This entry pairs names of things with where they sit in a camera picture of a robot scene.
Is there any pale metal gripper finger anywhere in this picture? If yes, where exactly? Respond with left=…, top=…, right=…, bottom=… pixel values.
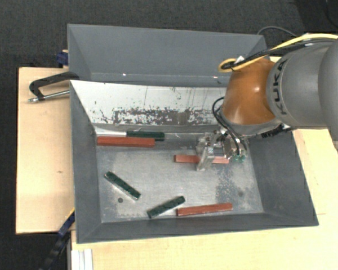
left=196, top=156, right=215, bottom=172
left=196, top=143, right=215, bottom=158

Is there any red-brown flat block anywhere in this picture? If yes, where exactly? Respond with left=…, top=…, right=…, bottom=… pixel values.
left=175, top=202, right=234, bottom=217
left=173, top=154, right=230, bottom=165
left=96, top=136, right=156, bottom=149

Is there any dark green flat block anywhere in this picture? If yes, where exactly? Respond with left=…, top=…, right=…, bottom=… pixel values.
left=126, top=130, right=166, bottom=142
left=146, top=195, right=186, bottom=219
left=104, top=170, right=142, bottom=202

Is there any grey metal bin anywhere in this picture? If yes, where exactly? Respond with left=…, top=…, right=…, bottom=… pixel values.
left=66, top=23, right=319, bottom=244

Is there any pale wood flat board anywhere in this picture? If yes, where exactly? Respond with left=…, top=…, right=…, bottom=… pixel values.
left=15, top=66, right=75, bottom=235

